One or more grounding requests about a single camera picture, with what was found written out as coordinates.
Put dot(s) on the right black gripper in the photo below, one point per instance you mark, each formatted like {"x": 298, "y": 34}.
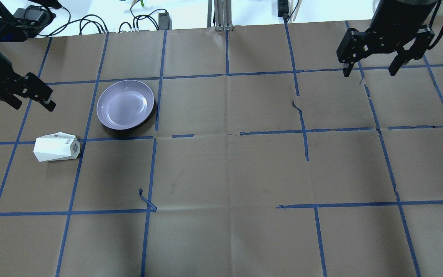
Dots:
{"x": 395, "y": 24}

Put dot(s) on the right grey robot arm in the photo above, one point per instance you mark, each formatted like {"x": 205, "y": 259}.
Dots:
{"x": 433, "y": 5}

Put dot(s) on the lilac round plate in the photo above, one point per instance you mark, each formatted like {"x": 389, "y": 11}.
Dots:
{"x": 125, "y": 105}

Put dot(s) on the black power adapter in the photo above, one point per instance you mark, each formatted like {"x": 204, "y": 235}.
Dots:
{"x": 164, "y": 21}

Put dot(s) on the loose blue tape strip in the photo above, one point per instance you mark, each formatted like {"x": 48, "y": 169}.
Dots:
{"x": 150, "y": 205}

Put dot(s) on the aluminium frame post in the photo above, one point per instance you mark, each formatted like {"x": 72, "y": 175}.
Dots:
{"x": 220, "y": 15}

